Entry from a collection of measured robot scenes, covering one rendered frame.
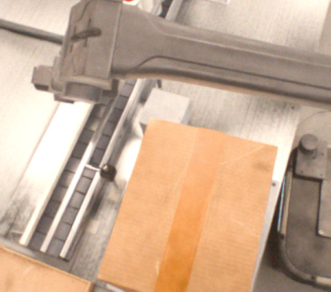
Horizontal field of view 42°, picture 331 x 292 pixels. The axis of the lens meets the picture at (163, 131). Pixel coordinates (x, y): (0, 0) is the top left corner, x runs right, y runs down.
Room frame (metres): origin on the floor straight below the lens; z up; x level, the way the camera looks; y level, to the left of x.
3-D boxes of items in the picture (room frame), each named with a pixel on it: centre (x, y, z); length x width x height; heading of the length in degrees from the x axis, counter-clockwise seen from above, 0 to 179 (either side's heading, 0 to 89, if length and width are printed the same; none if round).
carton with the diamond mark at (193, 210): (0.18, -0.02, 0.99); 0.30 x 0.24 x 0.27; 155
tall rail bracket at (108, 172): (0.34, 0.15, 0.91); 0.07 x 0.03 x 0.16; 61
